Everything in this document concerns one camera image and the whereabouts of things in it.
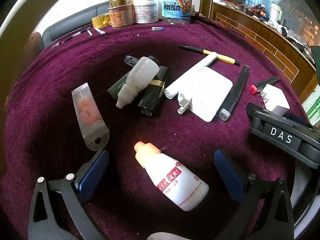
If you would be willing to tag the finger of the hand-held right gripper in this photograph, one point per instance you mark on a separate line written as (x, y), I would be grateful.
(255, 117)

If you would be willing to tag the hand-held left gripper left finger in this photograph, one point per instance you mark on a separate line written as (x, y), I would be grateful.
(93, 172)

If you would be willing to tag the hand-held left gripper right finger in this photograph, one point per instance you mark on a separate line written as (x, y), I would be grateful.
(228, 175)

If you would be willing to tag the black marker with grey end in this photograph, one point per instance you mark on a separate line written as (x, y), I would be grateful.
(235, 92)

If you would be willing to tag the white bottle with orange cap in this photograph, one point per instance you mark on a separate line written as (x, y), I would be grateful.
(175, 182)

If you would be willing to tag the clear packet with orange pieces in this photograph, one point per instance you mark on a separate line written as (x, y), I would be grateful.
(87, 112)

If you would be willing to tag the green lighter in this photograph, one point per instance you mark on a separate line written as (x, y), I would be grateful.
(117, 86)

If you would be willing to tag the translucent white squeeze bottle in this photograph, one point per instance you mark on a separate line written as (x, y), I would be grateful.
(140, 80)

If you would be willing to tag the clear blue lighter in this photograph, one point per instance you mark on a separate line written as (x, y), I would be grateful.
(130, 60)

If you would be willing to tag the white charger cube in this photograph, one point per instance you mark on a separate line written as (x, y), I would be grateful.
(276, 100)

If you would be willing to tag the burgundy tablecloth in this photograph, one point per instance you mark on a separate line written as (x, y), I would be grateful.
(62, 175)

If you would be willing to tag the black marker with red end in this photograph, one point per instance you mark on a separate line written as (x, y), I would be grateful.
(265, 83)

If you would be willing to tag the white power bank with plug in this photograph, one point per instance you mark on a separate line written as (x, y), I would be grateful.
(210, 92)

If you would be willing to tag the yellow and black pen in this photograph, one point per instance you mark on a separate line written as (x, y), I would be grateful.
(222, 58)

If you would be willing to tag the wooden cabinet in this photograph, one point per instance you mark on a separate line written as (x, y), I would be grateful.
(262, 42)

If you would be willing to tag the white cylindrical tube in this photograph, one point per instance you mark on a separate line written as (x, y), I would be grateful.
(190, 76)

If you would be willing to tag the black case with gold band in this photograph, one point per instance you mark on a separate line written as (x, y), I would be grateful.
(155, 92)

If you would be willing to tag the white and green cup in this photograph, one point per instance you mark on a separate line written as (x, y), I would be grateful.
(276, 11)

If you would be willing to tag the small blue lighter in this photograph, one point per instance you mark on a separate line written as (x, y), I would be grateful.
(157, 28)

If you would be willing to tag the metal tweezers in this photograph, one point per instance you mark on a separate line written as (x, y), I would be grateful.
(55, 45)

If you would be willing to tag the thin black pen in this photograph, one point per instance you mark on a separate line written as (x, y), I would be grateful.
(75, 35)

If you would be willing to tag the clear jar with blue label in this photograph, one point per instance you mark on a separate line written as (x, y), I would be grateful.
(176, 3)

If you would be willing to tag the small white tube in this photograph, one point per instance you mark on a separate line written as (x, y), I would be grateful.
(99, 30)

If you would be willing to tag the yellow tape roll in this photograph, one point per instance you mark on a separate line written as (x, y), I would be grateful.
(100, 22)

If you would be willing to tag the black leather sofa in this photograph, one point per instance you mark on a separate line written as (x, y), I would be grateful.
(70, 22)

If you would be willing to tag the white plastic jar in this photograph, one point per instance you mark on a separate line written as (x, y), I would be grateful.
(145, 10)

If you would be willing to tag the jar with brown label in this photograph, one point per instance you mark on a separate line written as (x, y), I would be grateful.
(121, 17)

